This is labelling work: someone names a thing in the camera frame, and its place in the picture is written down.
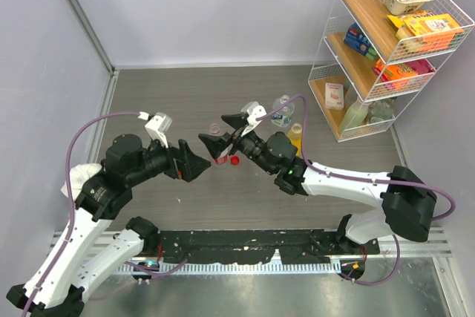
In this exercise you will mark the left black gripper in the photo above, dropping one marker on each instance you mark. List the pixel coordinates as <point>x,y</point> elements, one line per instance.
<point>194,164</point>

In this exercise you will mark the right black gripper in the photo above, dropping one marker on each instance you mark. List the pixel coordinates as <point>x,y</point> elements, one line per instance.
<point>216,144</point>

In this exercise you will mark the red cap clear bottle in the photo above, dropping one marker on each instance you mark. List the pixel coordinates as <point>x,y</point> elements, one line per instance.
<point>223,158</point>

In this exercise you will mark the clear Pocari water bottle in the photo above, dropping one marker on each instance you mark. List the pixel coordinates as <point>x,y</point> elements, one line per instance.
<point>282,118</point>

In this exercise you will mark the yellow juice bottle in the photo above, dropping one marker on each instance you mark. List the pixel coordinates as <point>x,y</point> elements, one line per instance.
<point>295,135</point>

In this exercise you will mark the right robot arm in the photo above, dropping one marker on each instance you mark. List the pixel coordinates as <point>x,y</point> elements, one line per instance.
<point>400,203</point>

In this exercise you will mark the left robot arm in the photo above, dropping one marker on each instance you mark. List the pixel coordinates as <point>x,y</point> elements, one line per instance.
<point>67,279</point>

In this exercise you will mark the pale green bottle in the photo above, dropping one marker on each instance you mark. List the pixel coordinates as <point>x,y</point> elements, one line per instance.
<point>354,116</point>

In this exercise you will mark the white pink snack bag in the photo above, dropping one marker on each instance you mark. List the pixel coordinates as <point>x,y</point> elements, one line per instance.
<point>334,96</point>

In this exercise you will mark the white crumpled cloth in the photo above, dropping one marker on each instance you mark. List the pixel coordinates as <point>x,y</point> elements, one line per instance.
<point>80,174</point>

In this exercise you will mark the clear glass jar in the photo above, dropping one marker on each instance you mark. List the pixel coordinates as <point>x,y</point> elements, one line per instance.
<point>381,110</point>

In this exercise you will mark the blue snack box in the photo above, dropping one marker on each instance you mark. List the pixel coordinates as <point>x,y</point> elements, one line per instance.
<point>356,40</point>

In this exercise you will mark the orange red snack pack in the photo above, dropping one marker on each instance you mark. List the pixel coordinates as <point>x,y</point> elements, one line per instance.
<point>399,76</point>

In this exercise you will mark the orange yellow snack box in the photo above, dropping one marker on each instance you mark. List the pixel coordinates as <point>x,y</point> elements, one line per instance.
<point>425,31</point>

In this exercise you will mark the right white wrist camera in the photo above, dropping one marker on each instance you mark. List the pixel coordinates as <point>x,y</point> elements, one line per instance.
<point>253,112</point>

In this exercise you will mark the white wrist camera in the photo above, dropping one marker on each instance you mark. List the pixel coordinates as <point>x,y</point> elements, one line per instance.
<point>253,112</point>
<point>156,126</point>

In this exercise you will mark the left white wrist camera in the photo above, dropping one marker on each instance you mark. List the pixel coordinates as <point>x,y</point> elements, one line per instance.
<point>156,126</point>

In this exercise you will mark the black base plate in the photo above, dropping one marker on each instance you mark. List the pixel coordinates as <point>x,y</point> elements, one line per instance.
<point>250,247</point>

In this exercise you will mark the white slotted cable duct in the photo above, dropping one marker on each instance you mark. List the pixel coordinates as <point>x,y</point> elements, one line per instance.
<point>274,267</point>

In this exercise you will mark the white wire shelf rack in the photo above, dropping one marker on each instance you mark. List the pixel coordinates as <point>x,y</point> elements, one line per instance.
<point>338,63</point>

